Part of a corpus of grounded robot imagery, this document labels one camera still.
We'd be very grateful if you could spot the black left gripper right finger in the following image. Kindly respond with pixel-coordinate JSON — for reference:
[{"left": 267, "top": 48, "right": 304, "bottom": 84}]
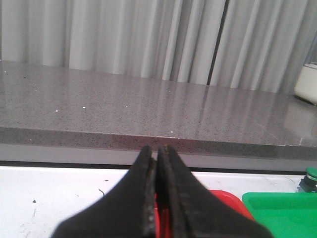
[{"left": 157, "top": 145, "right": 273, "bottom": 238}]

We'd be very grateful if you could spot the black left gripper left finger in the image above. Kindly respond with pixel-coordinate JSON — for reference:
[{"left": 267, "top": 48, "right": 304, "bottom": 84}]
[{"left": 52, "top": 146, "right": 157, "bottom": 238}]

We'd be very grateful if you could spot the red plastic tray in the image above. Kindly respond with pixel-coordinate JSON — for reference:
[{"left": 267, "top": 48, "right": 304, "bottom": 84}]
[{"left": 155, "top": 189, "right": 255, "bottom": 238}]

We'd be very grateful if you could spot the green plastic tray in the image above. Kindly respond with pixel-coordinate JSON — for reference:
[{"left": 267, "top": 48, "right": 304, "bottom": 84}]
[{"left": 242, "top": 192, "right": 317, "bottom": 238}]

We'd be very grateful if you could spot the green mushroom push button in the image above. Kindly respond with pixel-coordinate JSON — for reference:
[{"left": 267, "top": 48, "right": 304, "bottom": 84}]
[{"left": 296, "top": 167, "right": 317, "bottom": 193}]

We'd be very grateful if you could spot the grey speckled stone counter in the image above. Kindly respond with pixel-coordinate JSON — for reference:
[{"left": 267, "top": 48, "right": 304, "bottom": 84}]
[{"left": 0, "top": 61, "right": 317, "bottom": 172}]

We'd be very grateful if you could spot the white appliance on counter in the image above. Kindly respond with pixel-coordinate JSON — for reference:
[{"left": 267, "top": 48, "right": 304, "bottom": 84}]
[{"left": 294, "top": 64, "right": 317, "bottom": 105}]

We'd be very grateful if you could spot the grey pleated curtain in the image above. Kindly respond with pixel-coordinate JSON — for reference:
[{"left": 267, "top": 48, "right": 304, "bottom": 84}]
[{"left": 0, "top": 0, "right": 317, "bottom": 92}]

